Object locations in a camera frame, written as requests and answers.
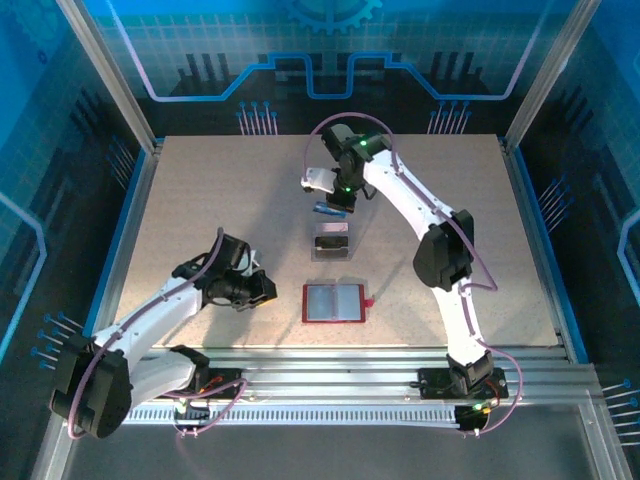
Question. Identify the red leather card holder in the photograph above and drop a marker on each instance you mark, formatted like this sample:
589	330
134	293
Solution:
320	302

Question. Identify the blue table edge trim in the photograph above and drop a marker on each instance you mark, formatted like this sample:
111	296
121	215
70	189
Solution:
123	225
539	225

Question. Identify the small black control board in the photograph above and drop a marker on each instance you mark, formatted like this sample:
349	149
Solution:
470	420
192	414

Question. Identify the aluminium side rail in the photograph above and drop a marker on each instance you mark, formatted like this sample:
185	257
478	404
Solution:
532	225
133	225

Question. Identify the clear plastic card box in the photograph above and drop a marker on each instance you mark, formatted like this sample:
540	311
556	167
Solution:
332	255

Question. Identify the blue printed card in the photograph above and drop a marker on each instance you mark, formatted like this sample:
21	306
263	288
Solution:
325	209

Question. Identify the dark grey metal panel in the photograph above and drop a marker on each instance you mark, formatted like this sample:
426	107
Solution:
325	455

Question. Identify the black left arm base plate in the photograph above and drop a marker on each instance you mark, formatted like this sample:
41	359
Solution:
222	392

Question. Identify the black VIP card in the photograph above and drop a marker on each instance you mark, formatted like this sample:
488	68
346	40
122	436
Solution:
320	245

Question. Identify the aluminium mounting rail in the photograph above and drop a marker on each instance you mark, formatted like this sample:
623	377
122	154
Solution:
325	380

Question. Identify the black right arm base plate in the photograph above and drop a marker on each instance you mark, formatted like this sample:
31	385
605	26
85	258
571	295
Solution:
430	385

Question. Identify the aluminium frame post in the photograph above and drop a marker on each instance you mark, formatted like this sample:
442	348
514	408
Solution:
113	80
549	75

